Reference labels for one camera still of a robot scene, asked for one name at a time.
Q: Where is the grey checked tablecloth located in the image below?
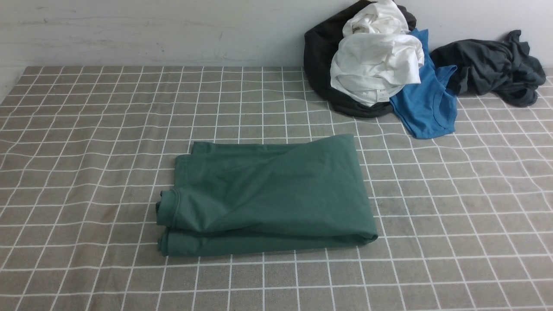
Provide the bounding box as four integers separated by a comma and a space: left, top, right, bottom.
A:
0, 67, 553, 311

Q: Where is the blue garment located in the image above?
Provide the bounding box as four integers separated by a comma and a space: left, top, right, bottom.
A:
391, 29, 458, 140

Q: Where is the green long-sleeve top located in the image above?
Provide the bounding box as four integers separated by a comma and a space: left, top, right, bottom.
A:
156, 134, 378, 257

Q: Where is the black garment under white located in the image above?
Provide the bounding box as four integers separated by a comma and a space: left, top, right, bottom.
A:
303, 0, 417, 118

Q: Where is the dark grey crumpled garment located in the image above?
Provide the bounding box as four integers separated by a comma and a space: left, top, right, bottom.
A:
430, 30, 547, 108

